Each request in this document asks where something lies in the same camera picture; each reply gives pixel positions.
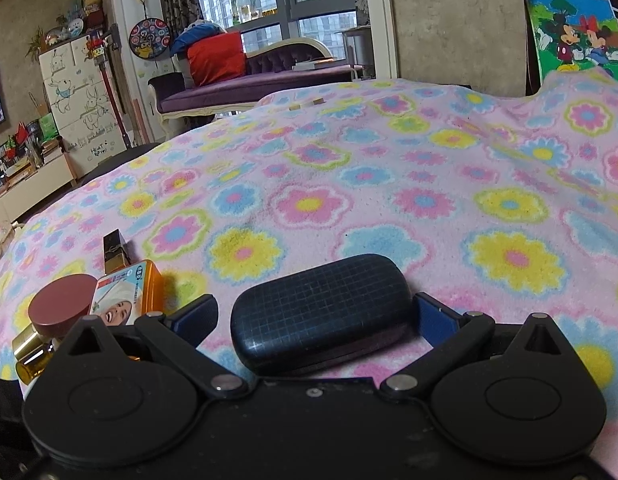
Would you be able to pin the dark lipstick box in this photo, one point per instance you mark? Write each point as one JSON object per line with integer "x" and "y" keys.
{"x": 116, "y": 255}

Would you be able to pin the metallic lipstick tube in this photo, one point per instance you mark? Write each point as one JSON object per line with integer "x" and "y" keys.
{"x": 29, "y": 347}

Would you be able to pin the white cabinet with cartoon drawings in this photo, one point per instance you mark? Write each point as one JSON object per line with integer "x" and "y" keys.
{"x": 74, "y": 105}

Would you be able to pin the cartoon mouse poster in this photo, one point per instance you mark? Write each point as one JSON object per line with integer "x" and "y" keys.
{"x": 569, "y": 25}

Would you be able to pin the dark grid-textured glasses case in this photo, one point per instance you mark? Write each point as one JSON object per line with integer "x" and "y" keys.
{"x": 314, "y": 310}

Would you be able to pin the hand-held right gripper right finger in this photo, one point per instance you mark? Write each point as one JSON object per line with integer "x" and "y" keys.
{"x": 436, "y": 317}

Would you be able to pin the low white media cabinet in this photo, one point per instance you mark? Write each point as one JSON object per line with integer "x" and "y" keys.
{"x": 34, "y": 190}

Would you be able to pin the blue cushion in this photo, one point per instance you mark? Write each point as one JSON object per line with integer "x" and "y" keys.
{"x": 194, "y": 35}

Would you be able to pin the yellow plush toy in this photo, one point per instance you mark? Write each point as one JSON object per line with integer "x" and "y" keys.
{"x": 93, "y": 7}

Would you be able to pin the card with smiling woman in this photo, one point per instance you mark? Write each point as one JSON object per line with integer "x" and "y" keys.
{"x": 139, "y": 285}

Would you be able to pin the red round lid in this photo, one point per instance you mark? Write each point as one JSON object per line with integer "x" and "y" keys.
{"x": 59, "y": 305}

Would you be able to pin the small potted plant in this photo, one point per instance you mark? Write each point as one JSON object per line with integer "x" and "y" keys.
{"x": 36, "y": 44}

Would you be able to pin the pink floral blanket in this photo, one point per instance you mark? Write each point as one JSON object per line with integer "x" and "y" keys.
{"x": 389, "y": 185}

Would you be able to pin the red stick vacuum cleaner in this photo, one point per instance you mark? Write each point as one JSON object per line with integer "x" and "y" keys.
{"x": 109, "y": 85}

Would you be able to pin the round dartboard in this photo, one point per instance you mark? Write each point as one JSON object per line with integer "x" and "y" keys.
{"x": 149, "y": 39}

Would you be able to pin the grey trash bin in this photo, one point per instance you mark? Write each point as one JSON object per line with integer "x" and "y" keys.
{"x": 361, "y": 50}

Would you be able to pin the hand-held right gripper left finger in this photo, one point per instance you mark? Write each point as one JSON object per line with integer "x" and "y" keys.
{"x": 196, "y": 317}

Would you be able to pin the red cushion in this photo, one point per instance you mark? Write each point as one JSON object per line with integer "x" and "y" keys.
{"x": 214, "y": 60}

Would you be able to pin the green paper bag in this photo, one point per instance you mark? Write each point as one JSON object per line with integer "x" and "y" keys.
{"x": 48, "y": 127}

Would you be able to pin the stack of books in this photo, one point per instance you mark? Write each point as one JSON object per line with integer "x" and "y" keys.
{"x": 311, "y": 64}

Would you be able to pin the purple chaise sofa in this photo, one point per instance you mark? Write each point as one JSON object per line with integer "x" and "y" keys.
{"x": 269, "y": 82}

